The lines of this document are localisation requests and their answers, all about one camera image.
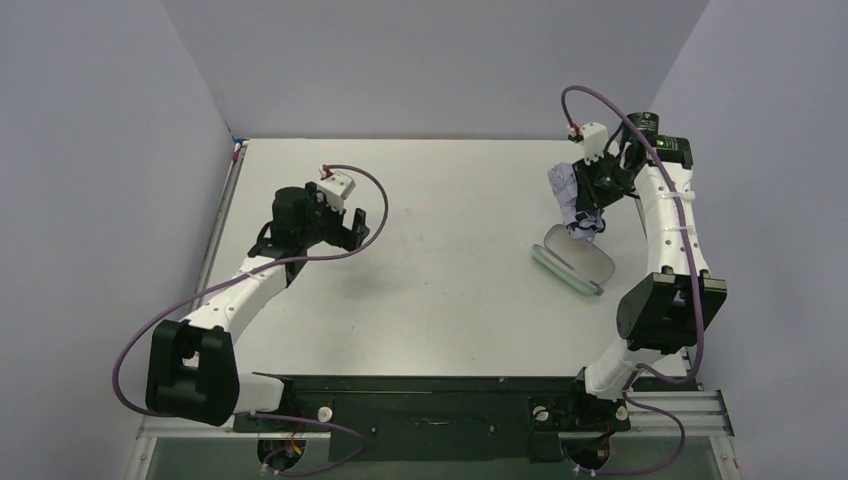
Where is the mint green umbrella case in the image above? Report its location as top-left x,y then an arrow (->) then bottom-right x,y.
530,224 -> 615,296

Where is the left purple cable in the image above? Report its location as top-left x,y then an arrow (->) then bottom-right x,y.
111,164 -> 390,478

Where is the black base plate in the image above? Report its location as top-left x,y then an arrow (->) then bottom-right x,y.
233,375 -> 631,462

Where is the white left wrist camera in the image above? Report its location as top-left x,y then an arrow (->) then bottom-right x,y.
317,172 -> 356,212

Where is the lavender folding umbrella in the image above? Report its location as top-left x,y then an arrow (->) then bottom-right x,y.
547,162 -> 606,241

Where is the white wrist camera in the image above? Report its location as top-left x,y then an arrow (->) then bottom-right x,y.
568,122 -> 609,162
317,172 -> 356,212

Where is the aluminium frame rail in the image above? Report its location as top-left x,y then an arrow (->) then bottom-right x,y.
137,390 -> 734,440

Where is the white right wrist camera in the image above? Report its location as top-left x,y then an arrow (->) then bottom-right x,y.
568,122 -> 609,162

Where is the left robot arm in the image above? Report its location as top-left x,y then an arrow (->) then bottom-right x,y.
145,172 -> 369,426

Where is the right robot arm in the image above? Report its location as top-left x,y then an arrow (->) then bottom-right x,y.
571,112 -> 727,400

